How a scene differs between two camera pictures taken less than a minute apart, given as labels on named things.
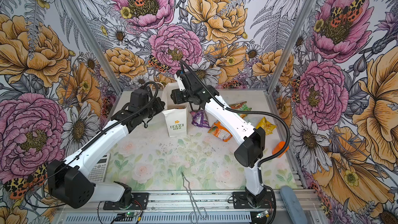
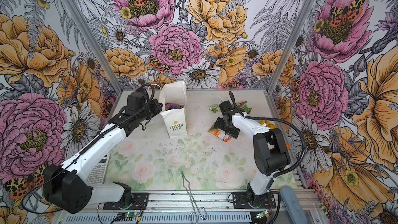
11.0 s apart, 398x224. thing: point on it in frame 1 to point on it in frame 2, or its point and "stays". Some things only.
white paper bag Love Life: [176, 115] stays
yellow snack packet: [268, 127] stays
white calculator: [98, 173] stays
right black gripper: [176, 96] to [219, 124]
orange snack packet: [218, 130] stays
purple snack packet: [200, 119] to [168, 106]
